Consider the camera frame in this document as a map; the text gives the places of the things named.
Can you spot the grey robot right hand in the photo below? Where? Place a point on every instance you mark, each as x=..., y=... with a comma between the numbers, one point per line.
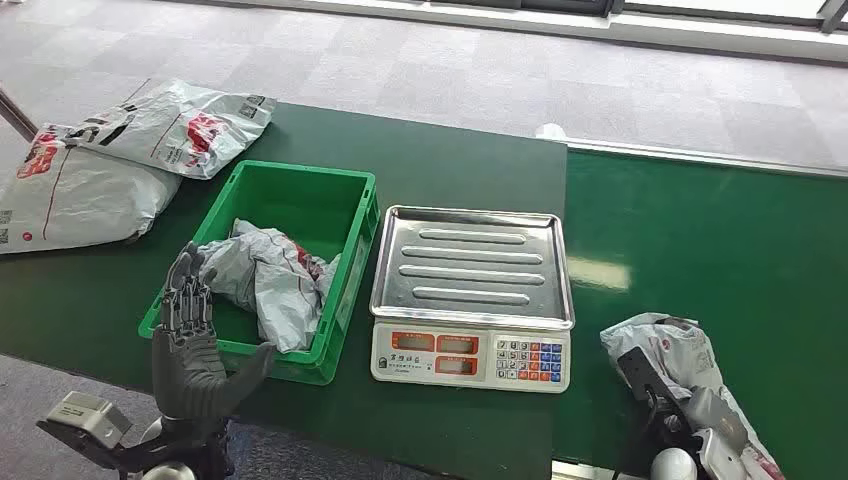
x=719, y=414

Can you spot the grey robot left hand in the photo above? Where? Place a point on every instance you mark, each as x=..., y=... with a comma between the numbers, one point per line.
x=189, y=371

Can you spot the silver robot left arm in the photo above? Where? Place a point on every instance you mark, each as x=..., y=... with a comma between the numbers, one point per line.
x=175, y=454

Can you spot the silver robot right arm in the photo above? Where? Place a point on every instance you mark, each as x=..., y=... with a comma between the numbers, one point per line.
x=676, y=464

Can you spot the crumpled grey courier package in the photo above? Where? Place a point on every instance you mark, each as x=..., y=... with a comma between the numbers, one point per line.
x=272, y=278

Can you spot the green conveyor belt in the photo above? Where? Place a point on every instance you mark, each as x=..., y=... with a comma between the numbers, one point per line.
x=729, y=232

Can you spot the large white courier package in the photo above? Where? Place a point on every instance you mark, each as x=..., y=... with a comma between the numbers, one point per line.
x=79, y=192

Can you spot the white courier package red logo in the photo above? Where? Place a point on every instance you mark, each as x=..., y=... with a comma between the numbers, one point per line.
x=179, y=126

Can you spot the green plastic crate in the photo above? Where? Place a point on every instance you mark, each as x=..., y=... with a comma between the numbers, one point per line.
x=291, y=199

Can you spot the electronic scale with steel tray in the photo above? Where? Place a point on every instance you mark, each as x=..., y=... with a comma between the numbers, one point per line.
x=470, y=278

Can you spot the dark metal bar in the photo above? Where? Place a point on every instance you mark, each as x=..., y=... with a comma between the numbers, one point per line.
x=14, y=112

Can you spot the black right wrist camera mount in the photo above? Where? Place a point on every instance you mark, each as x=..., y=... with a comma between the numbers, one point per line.
x=646, y=378

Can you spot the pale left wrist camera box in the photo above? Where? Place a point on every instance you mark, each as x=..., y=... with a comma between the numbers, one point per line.
x=89, y=417

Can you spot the silver conveyor side rail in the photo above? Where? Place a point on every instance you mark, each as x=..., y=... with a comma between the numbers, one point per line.
x=696, y=154

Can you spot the black window frame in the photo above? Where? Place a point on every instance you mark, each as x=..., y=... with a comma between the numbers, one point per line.
x=596, y=5

